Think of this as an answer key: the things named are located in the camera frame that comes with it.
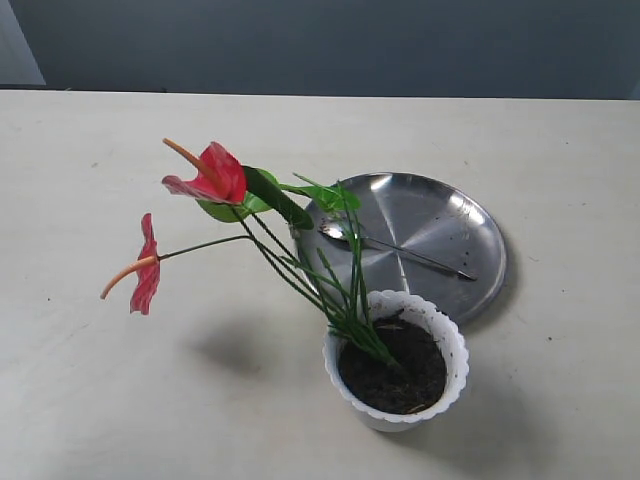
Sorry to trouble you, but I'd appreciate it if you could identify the round steel plate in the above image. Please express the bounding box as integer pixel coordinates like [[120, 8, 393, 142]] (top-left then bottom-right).
[[294, 171, 508, 325]]

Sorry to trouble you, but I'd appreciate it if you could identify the artificial red anthurium plant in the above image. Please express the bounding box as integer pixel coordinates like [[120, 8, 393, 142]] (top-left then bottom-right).
[[99, 137, 401, 369]]

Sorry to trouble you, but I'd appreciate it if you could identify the dark soil in pot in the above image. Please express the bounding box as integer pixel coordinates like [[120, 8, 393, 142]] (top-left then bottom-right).
[[338, 316, 447, 415]]

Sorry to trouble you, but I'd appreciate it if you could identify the white scalloped plastic pot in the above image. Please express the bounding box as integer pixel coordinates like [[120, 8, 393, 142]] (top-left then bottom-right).
[[322, 290, 469, 433]]

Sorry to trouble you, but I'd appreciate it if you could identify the silver metal spoon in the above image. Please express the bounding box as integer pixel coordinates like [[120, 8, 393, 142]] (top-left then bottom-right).
[[318, 221, 478, 281]]

